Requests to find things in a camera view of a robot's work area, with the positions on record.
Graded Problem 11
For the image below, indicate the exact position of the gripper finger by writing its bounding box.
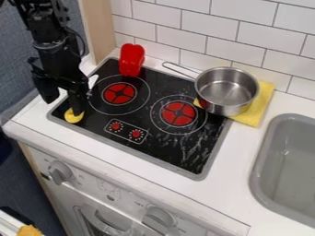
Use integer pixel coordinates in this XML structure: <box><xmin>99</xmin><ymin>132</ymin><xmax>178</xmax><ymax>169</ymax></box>
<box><xmin>66</xmin><ymin>88</ymin><xmax>90</xmax><ymax>118</ymax></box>
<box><xmin>30</xmin><ymin>67</ymin><xmax>61</xmax><ymax>105</ymax></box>

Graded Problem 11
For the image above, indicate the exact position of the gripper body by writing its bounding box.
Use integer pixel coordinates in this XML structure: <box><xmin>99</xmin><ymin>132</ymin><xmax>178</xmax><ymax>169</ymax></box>
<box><xmin>27</xmin><ymin>36</ymin><xmax>90</xmax><ymax>91</ymax></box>

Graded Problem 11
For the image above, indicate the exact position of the red toy pepper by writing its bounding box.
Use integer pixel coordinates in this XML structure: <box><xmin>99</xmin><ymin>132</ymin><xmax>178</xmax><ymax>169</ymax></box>
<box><xmin>118</xmin><ymin>42</ymin><xmax>146</xmax><ymax>78</ymax></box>

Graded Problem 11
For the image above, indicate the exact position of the yellow toy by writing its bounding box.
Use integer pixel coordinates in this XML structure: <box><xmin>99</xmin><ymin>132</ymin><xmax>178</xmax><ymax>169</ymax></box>
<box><xmin>63</xmin><ymin>107</ymin><xmax>87</xmax><ymax>124</ymax></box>

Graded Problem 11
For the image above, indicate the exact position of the toy stove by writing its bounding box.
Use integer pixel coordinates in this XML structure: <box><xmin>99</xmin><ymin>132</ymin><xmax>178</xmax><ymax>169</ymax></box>
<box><xmin>45</xmin><ymin>56</ymin><xmax>234</xmax><ymax>182</ymax></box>

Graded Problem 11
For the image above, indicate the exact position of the yellow sponge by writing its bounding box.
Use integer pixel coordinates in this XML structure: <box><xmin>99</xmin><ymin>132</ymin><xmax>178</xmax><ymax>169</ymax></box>
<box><xmin>16</xmin><ymin>224</ymin><xmax>43</xmax><ymax>236</ymax></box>

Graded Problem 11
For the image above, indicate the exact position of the silver pot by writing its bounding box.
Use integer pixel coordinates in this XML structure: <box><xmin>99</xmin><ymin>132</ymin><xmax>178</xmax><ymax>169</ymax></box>
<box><xmin>161</xmin><ymin>61</ymin><xmax>262</xmax><ymax>117</ymax></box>

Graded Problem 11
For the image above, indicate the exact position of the yellow cloth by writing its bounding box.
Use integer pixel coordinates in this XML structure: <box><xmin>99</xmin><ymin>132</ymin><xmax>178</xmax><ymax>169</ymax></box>
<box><xmin>192</xmin><ymin>80</ymin><xmax>277</xmax><ymax>129</ymax></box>

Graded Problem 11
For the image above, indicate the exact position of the toy sink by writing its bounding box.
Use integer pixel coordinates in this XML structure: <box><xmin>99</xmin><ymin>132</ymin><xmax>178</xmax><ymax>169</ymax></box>
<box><xmin>247</xmin><ymin>112</ymin><xmax>315</xmax><ymax>229</ymax></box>

